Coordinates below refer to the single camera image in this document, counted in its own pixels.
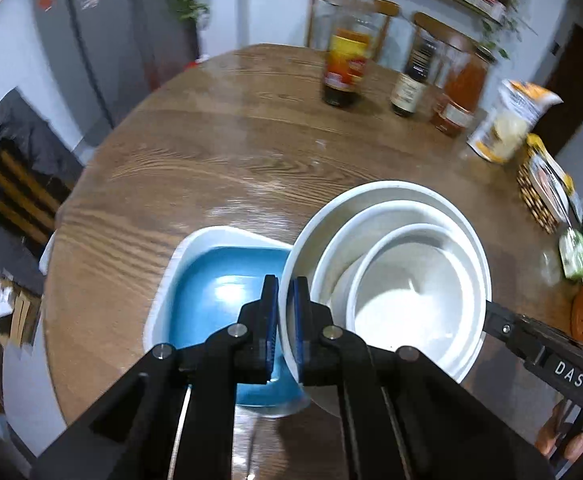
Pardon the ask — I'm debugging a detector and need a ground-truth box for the large clear sauce bottle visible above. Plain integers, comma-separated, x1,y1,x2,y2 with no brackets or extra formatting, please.
321,0,377,108

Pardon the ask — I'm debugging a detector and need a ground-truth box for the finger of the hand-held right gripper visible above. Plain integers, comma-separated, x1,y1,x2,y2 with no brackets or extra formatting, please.
484,300,547,361

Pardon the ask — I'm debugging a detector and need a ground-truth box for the small white bowl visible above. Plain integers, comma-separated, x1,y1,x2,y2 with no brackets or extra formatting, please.
345,223,475,356

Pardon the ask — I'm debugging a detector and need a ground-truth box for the blue plate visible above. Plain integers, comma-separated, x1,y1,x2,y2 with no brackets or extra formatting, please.
169,247,307,408

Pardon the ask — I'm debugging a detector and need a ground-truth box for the green packet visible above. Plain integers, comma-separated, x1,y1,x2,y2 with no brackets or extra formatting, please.
559,225,583,281

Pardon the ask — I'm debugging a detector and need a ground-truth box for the yellow patterned snack packet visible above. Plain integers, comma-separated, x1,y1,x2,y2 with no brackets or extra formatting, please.
516,134,579,235

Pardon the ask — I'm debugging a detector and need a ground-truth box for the white flour bag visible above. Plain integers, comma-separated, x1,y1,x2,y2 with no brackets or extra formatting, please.
466,79,565,165

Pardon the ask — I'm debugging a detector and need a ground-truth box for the dark cloth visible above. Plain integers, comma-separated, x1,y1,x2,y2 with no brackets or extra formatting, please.
0,87,85,211

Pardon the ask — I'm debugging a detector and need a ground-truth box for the person's right hand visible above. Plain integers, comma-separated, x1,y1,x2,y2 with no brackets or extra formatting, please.
536,402,583,471

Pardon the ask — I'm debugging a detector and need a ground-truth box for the small trailing green plant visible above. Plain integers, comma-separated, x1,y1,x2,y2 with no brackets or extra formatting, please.
476,0,527,56

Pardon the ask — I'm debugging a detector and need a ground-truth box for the brown wooden door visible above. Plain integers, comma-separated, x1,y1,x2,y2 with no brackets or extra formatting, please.
541,25,583,158

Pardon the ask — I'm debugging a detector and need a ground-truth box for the medium white bowl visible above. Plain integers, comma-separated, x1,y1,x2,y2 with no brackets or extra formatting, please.
311,200,487,383

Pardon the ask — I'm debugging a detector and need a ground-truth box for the grey refrigerator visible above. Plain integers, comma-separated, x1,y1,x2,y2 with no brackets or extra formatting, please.
29,0,202,131

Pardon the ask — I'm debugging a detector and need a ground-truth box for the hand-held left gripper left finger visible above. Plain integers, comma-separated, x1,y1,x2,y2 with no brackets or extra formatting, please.
32,275,280,480

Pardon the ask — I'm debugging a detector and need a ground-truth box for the wooden slatted chair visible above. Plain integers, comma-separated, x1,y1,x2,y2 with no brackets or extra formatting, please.
0,150,60,241

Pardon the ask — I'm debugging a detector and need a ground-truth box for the large white bowl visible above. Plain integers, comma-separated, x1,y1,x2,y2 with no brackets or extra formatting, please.
278,180,493,418

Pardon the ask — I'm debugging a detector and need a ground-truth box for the orange sauce bottle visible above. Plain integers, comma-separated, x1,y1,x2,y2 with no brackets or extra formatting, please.
429,45,492,138

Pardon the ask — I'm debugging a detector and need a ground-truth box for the pink snack packet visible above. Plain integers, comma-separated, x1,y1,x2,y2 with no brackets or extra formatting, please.
526,142,583,226

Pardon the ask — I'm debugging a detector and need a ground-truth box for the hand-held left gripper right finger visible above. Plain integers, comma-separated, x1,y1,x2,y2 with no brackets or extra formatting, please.
293,276,555,480

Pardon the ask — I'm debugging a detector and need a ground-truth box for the small dark sauce bottle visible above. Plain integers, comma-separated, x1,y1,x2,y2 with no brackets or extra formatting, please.
390,30,437,117

